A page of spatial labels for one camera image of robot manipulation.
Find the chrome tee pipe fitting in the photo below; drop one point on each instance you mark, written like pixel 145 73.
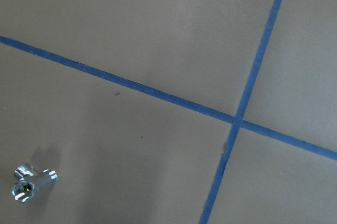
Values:
pixel 31 183

